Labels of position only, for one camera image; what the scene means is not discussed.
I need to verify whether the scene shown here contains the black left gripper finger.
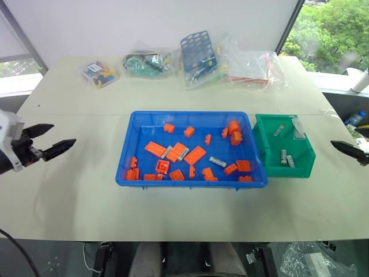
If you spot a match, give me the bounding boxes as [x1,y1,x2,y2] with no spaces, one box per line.
[42,138,77,163]
[24,123,55,140]

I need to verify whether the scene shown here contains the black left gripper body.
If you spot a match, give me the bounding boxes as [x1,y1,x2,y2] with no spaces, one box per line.
[10,129,44,169]

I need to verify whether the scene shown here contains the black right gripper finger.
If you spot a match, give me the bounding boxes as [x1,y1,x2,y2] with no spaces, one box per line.
[353,126,369,139]
[330,140,366,163]

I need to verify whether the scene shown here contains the green plastic bin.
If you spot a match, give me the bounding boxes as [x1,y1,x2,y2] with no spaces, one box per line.
[252,114,317,179]

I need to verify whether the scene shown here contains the plastic water bottle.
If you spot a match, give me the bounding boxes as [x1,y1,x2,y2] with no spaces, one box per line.
[344,111,367,126]

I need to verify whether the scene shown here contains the white paper roll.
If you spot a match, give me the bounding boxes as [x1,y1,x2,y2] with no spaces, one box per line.
[351,68,369,93]

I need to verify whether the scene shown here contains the clear bag of colourful toys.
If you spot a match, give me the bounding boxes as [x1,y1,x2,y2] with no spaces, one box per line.
[80,60,121,90]

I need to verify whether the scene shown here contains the flat orange block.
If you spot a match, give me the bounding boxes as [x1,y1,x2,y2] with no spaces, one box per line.
[144,141,167,157]
[183,145,208,166]
[165,141,187,163]

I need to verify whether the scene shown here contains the orange square plastic part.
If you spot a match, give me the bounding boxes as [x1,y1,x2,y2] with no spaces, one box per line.
[155,159,171,174]

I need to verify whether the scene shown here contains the crumpled clear plastic bag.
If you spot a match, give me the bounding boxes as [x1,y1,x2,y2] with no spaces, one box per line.
[278,241,361,277]

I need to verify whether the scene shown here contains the clear bags with red zips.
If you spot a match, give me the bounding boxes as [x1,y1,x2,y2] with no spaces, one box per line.
[223,49,289,92]

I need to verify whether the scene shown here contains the clear bag of green parts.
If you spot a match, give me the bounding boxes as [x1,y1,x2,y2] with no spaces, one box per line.
[123,42,181,79]

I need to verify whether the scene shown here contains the blue plastic bin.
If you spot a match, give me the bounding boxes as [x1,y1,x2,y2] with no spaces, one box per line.
[115,111,269,191]

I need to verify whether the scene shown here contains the clear bag around rack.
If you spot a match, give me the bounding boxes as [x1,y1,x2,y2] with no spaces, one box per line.
[180,31,242,91]

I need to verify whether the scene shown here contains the bag with blue rack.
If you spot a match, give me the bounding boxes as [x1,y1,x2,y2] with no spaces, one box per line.
[180,30,219,82]

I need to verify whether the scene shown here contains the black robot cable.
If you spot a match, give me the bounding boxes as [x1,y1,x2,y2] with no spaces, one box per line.
[0,228,40,277]

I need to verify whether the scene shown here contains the thin white cable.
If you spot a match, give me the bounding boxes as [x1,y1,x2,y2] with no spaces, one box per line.
[82,242,101,272]

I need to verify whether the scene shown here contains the black table bracket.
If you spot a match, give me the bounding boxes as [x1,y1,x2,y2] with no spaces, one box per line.
[93,241,114,274]
[245,244,277,277]

